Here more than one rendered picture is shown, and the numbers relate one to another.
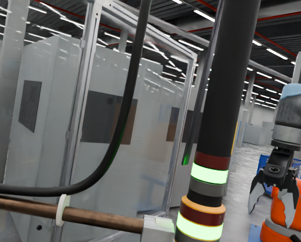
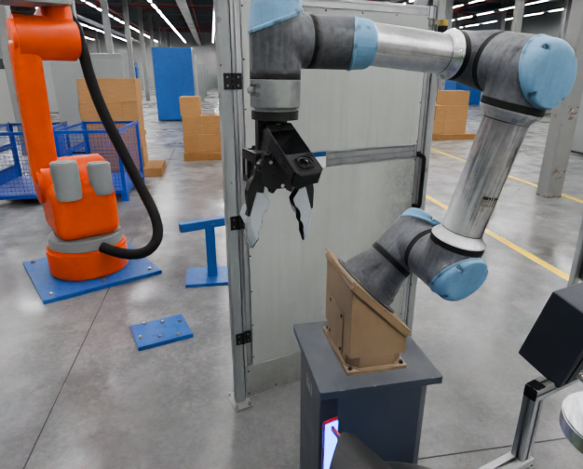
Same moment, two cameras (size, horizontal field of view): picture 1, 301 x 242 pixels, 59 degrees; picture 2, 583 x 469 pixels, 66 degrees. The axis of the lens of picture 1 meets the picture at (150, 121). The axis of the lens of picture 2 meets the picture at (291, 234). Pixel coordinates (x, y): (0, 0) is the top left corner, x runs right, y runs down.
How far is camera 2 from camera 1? 0.42 m
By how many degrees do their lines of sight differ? 62
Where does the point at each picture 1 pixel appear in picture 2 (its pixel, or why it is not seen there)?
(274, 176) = (313, 173)
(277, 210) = (65, 220)
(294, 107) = (291, 43)
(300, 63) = not seen: outside the picture
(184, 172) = not seen: outside the picture
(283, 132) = (282, 93)
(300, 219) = (102, 217)
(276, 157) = (284, 140)
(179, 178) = not seen: outside the picture
